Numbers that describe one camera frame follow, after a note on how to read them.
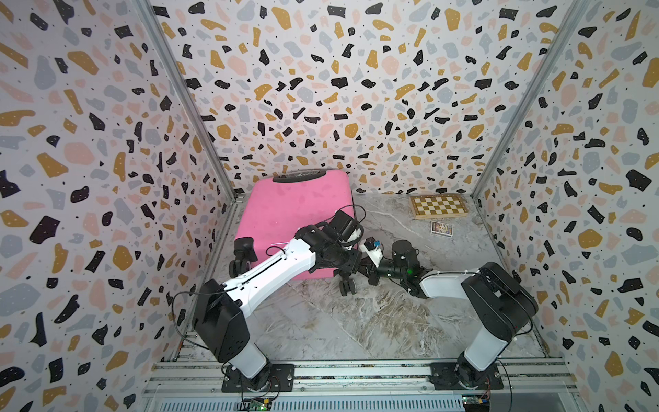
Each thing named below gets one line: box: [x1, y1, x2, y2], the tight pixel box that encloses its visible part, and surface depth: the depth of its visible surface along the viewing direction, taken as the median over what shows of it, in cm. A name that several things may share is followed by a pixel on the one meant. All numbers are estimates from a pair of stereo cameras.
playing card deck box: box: [430, 220, 454, 237], surface depth 111 cm
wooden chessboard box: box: [409, 193, 469, 220], surface depth 119 cm
